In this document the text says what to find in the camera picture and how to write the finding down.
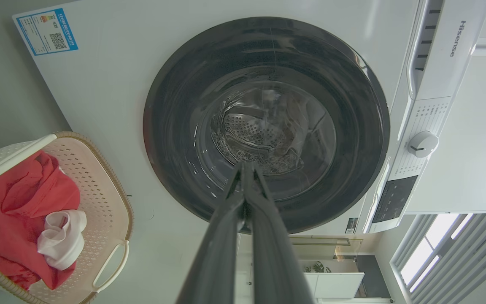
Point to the white front-load washing machine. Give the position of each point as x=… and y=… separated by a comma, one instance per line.
x=112, y=84

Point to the green potted plant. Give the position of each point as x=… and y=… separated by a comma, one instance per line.
x=318, y=267

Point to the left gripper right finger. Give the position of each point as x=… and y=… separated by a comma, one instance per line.
x=272, y=261

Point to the red garment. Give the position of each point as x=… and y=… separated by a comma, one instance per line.
x=11, y=211

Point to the round black washing machine door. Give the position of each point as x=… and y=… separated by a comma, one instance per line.
x=175, y=126

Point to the black washing machine display panel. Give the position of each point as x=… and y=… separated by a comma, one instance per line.
x=395, y=198

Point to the white garment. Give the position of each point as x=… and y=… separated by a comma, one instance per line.
x=63, y=240

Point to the small text sticker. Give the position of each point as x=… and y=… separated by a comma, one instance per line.
x=351, y=225

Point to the white washing machine knob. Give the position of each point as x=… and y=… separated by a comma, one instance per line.
x=423, y=144

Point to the blue energy label sticker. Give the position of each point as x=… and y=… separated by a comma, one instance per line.
x=44, y=31

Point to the white cabinet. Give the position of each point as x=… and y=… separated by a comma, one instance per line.
x=336, y=285

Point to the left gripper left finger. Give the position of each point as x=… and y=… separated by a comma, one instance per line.
x=217, y=253

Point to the window with grey frame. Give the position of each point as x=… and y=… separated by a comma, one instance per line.
x=437, y=257

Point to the dark grey cabinet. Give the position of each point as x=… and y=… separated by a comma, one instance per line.
x=373, y=276

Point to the beige perforated plastic laundry basket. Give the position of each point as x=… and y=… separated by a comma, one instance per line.
x=99, y=190

